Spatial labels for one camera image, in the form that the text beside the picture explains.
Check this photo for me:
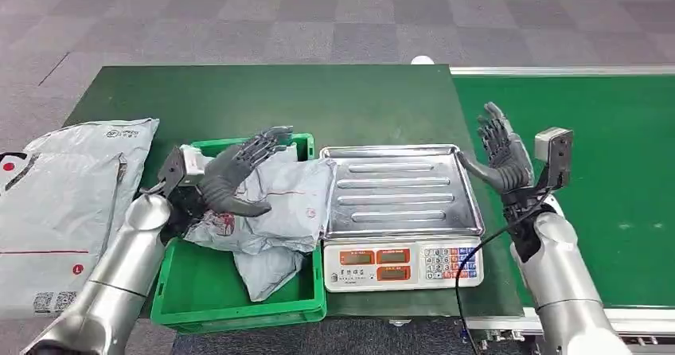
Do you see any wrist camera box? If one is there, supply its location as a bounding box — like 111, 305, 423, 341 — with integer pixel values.
157, 144, 215, 198
533, 127, 575, 190

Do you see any grey parcel with black logo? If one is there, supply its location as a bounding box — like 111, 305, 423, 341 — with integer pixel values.
23, 118, 160, 253

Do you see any green plastic crate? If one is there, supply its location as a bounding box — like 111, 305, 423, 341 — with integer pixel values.
150, 133, 328, 335

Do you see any grey parcel bag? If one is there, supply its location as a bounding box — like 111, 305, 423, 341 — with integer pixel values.
182, 144, 338, 303

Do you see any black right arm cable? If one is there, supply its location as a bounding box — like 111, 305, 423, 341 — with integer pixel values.
454, 183, 555, 355

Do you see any large grey parcel, red line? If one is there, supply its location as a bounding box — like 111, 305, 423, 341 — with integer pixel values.
0, 152, 127, 322

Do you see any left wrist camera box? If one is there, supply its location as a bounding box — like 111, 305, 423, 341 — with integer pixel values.
157, 144, 215, 198

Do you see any white scale with steel tray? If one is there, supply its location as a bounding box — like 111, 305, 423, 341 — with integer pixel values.
318, 144, 486, 294

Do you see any bright green conveyor belt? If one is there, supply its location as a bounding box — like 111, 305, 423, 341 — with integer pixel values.
453, 76, 675, 309

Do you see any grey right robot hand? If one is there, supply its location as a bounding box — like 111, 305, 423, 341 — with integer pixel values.
456, 102, 535, 196

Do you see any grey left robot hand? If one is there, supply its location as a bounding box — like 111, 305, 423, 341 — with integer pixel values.
197, 126, 295, 218

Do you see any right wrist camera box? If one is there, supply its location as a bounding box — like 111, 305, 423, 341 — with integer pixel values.
533, 127, 575, 190

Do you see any aluminium conveyor frame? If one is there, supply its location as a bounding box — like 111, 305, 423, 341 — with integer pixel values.
449, 66, 675, 355

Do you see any dark green table mat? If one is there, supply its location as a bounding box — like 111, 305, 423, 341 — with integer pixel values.
64, 64, 525, 319

